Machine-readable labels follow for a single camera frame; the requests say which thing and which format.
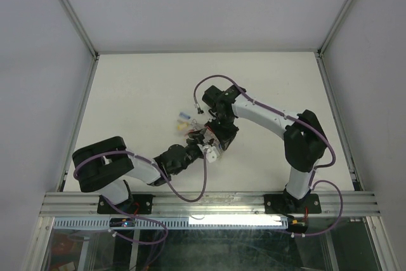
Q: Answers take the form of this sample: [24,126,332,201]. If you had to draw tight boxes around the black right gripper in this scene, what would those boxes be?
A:
[205,114,239,150]

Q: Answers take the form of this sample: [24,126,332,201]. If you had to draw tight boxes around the yellow key tag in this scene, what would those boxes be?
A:
[176,120,189,131]

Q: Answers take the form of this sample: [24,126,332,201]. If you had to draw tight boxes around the blue key tag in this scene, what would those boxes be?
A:
[179,112,191,120]

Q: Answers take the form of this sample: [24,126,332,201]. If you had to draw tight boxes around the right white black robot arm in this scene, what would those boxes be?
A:
[202,85,327,212]

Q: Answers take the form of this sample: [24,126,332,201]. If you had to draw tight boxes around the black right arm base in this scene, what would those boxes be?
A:
[263,193,322,216]

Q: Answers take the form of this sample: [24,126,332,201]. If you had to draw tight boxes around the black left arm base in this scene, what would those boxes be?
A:
[97,193,154,215]

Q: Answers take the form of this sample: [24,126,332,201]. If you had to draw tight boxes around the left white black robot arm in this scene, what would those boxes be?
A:
[72,129,221,213]

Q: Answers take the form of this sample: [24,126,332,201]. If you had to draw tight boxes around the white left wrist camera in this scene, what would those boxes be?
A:
[199,144,221,163]

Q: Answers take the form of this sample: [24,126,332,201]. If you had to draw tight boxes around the right aluminium frame post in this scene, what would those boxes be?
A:
[317,0,355,57]

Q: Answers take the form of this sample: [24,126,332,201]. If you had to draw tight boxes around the aluminium frame post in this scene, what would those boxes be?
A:
[317,0,355,57]
[40,0,100,59]

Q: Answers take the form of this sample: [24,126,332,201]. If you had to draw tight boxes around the left aluminium frame post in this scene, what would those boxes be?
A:
[40,0,100,59]

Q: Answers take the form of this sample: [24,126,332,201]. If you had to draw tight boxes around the aluminium front rail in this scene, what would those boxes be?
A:
[39,191,381,218]

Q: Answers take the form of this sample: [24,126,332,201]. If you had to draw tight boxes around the perforated grey cable duct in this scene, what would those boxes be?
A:
[53,215,288,230]

